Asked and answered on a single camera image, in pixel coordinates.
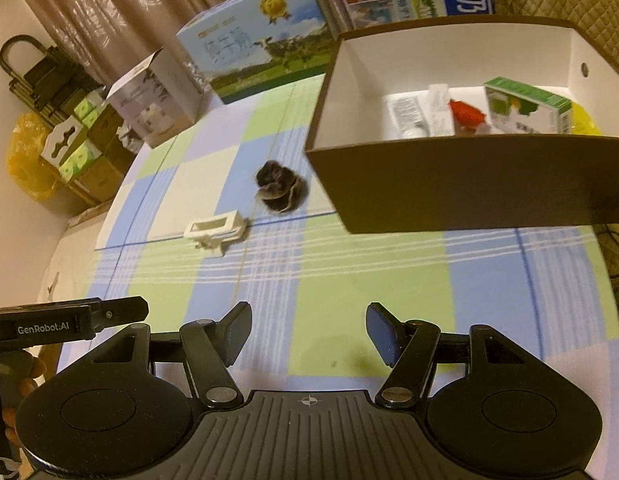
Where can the dark hair scrunchie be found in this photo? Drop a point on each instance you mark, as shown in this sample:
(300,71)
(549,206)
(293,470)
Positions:
(280,187)

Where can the person's left hand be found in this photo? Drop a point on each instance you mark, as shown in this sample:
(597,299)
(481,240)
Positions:
(28,385)

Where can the beige torn cardboard sheet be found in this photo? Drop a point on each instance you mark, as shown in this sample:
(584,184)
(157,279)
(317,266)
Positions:
(74,255)

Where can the brown storage box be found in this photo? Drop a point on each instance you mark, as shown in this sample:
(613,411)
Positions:
(439,185)

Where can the white tube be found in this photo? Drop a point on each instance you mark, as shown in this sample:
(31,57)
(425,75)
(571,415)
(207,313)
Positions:
(405,116)

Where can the brown curtain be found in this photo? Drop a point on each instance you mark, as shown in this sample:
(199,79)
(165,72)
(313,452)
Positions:
(114,5)

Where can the blue green milk carton case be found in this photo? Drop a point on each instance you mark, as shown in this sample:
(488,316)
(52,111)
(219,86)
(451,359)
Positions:
(259,40)

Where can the checked blue green tablecloth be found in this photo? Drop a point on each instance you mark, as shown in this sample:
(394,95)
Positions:
(339,280)

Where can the yellow snack packet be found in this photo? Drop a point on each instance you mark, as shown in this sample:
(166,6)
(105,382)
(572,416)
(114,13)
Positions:
(585,121)

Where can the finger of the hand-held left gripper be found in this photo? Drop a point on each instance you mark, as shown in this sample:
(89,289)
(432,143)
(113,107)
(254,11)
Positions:
(124,310)

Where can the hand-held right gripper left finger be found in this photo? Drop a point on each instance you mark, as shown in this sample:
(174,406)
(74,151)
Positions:
(239,330)

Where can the stack of cardboard boxes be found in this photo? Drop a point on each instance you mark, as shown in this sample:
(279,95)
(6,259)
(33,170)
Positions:
(84,155)

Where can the green white carton box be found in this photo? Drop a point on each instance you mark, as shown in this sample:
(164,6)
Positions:
(527,105)

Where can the white plastic clip holder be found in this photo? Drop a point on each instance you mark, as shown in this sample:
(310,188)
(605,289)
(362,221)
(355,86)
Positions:
(217,232)

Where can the yellow plastic bag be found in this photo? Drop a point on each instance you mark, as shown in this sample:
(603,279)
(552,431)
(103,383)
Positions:
(27,165)

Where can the grey white gift box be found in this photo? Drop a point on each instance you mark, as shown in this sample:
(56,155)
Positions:
(154,100)

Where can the small white box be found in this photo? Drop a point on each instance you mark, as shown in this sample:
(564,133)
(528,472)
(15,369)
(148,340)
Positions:
(440,109)

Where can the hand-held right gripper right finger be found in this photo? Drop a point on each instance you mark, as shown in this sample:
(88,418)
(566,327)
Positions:
(382,332)

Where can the red packet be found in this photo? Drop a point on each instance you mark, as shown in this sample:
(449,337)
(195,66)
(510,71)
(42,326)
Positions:
(467,115)

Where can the black folding chairs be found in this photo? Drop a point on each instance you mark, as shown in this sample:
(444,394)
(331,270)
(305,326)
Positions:
(34,72)

